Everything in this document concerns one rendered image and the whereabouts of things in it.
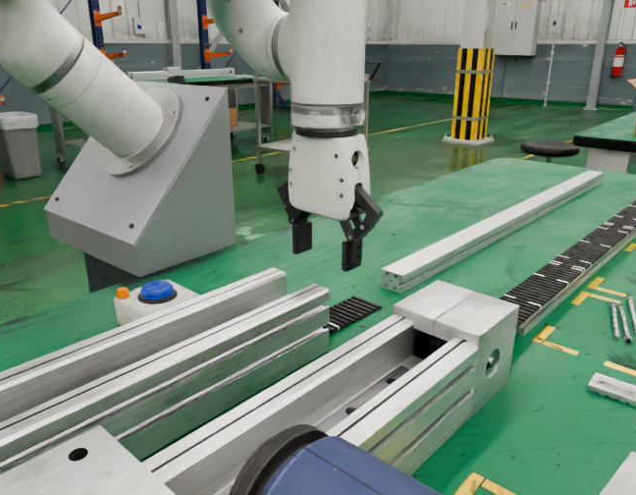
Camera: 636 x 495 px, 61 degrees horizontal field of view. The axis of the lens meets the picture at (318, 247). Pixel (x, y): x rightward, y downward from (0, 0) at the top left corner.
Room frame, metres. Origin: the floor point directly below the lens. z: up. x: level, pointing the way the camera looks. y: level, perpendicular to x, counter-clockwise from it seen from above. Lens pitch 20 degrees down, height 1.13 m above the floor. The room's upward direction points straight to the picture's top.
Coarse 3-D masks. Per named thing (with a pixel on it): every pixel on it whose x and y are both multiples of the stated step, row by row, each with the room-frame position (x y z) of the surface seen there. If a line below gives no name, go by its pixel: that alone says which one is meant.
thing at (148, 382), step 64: (192, 320) 0.53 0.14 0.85; (256, 320) 0.50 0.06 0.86; (320, 320) 0.57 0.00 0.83; (0, 384) 0.39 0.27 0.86; (64, 384) 0.42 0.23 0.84; (128, 384) 0.39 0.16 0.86; (192, 384) 0.44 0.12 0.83; (256, 384) 0.50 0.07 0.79; (0, 448) 0.32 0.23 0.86; (128, 448) 0.39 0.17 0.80
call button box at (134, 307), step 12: (180, 288) 0.64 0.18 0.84; (120, 300) 0.61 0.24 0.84; (132, 300) 0.60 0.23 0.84; (144, 300) 0.60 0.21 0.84; (156, 300) 0.60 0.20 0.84; (168, 300) 0.60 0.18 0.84; (180, 300) 0.60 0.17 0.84; (120, 312) 0.60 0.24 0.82; (132, 312) 0.58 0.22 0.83; (144, 312) 0.57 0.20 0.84; (120, 324) 0.61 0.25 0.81
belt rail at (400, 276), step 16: (576, 176) 1.41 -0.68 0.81; (592, 176) 1.41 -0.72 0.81; (544, 192) 1.24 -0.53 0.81; (560, 192) 1.24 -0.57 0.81; (576, 192) 1.31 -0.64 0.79; (512, 208) 1.11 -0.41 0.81; (528, 208) 1.11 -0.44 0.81; (544, 208) 1.17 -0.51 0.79; (480, 224) 1.00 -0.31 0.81; (496, 224) 1.00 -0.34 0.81; (512, 224) 1.03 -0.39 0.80; (448, 240) 0.91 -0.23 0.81; (464, 240) 0.91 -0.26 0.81; (480, 240) 0.93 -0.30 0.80; (496, 240) 0.98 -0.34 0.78; (416, 256) 0.83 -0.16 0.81; (432, 256) 0.83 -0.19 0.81; (448, 256) 0.85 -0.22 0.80; (464, 256) 0.89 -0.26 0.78; (384, 272) 0.77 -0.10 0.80; (400, 272) 0.76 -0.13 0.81; (416, 272) 0.78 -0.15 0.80; (432, 272) 0.81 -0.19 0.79; (400, 288) 0.75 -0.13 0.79
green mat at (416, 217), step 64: (448, 192) 1.35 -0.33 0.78; (512, 192) 1.35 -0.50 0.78; (256, 256) 0.90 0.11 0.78; (320, 256) 0.90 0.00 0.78; (384, 256) 0.90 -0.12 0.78; (512, 256) 0.90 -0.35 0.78; (64, 320) 0.66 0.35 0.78; (576, 320) 0.66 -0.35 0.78; (512, 384) 0.51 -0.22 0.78; (576, 384) 0.51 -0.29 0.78; (448, 448) 0.41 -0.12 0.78; (512, 448) 0.41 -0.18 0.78; (576, 448) 0.41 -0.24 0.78
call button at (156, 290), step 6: (150, 282) 0.63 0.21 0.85; (156, 282) 0.63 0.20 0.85; (162, 282) 0.63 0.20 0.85; (168, 282) 0.63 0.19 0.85; (144, 288) 0.61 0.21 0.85; (150, 288) 0.61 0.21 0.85; (156, 288) 0.61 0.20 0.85; (162, 288) 0.61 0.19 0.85; (168, 288) 0.61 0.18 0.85; (144, 294) 0.60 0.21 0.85; (150, 294) 0.60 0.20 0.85; (156, 294) 0.60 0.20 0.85; (162, 294) 0.60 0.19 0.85; (168, 294) 0.60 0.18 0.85
